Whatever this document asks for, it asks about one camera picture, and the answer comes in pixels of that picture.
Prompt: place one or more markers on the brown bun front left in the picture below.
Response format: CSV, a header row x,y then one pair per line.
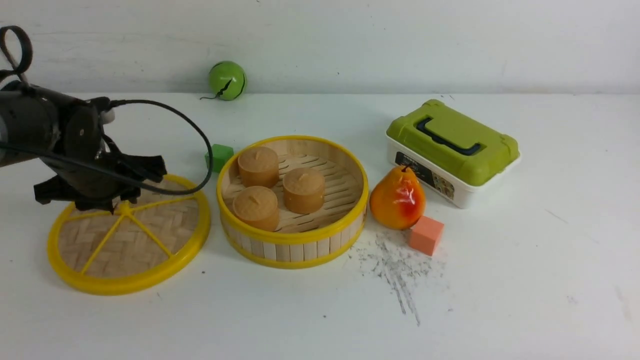
x,y
258,207

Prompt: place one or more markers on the yellow woven bamboo steamer lid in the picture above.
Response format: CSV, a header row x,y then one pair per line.
x,y
136,247

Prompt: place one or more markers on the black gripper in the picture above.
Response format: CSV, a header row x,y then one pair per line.
x,y
80,138

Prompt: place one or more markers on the yellow bamboo steamer basket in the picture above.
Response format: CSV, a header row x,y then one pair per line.
x,y
300,240

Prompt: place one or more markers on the green ball with black crack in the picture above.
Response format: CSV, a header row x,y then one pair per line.
x,y
227,81

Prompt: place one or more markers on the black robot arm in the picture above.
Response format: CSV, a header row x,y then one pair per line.
x,y
25,124

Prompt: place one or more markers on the green lidded white storage box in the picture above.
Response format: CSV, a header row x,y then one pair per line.
x,y
459,158

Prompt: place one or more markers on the salmon pink cube block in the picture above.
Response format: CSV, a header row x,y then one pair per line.
x,y
425,235

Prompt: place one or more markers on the brown bun right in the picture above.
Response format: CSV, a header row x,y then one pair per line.
x,y
303,190

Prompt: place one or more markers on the brown bun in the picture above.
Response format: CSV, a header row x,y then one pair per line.
x,y
303,190
259,166
258,207

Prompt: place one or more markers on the green cube block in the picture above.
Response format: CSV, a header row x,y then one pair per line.
x,y
218,156

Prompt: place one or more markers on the brown bun back left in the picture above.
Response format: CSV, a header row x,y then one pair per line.
x,y
259,166

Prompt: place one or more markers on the orange red toy pear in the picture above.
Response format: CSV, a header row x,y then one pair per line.
x,y
398,201

